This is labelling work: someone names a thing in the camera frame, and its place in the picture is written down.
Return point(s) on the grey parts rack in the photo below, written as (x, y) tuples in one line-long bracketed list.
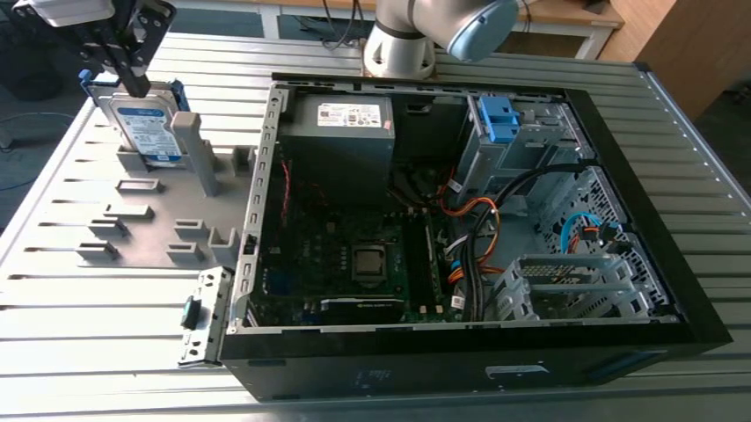
[(158, 206)]

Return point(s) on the grey power supply unit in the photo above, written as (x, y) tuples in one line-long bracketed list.
[(333, 162)]

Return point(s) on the green motherboard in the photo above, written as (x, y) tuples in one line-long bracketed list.
[(304, 264)]

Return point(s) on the metal disk bay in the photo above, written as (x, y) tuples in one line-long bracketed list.
[(562, 288)]

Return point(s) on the metal optical drive cage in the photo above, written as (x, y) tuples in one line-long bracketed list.
[(528, 149)]

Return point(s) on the metal bracket with black knob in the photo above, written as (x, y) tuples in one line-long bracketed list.
[(213, 285)]

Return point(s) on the silver CPU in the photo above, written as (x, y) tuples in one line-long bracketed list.
[(369, 263)]

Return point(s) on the black open PC case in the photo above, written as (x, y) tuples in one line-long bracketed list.
[(410, 365)]

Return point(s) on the hard disk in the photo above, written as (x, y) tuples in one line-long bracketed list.
[(142, 132)]

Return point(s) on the wooden cabinet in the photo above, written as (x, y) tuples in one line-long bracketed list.
[(692, 53)]

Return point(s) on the black graphics card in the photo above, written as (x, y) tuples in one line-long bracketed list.
[(362, 307)]

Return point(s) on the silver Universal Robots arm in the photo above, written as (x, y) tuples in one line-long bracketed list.
[(398, 53)]

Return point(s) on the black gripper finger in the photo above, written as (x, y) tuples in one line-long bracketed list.
[(93, 44), (153, 31)]

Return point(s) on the black RAM slot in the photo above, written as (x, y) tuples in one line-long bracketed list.
[(430, 264), (413, 255)]

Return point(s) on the white table with wooden top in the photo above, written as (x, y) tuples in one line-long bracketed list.
[(574, 15)]

